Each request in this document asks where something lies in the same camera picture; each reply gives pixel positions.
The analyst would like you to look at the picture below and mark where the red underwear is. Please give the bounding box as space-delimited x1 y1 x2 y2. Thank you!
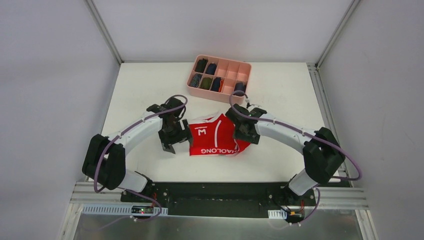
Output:
188 112 251 157

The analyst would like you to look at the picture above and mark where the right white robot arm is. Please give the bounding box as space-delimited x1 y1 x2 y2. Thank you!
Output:
225 104 346 205

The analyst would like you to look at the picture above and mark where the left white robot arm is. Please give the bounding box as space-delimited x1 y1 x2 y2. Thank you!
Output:
82 101 193 203

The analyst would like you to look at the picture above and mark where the dark blue rolled underwear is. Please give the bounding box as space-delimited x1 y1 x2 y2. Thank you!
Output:
233 82 247 97

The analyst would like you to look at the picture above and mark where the blue striped rolled underwear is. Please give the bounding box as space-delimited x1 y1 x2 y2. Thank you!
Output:
188 73 203 88

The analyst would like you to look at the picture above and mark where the blue orange rolled underwear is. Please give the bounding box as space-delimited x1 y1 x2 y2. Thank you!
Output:
210 77 225 93

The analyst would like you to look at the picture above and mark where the olive green rolled underwear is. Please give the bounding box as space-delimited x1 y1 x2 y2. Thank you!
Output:
199 77 213 90

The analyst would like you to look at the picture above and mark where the navy rolled underwear top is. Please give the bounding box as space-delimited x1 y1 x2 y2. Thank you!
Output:
205 62 217 75

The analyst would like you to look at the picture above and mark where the black rolled underwear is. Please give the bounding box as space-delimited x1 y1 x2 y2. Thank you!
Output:
194 58 209 73

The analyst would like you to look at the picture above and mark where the pink compartment organizer box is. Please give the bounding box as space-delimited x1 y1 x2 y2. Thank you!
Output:
186 55 252 105

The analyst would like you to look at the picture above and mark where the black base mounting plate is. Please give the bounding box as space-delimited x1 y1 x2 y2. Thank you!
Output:
120 181 317 219

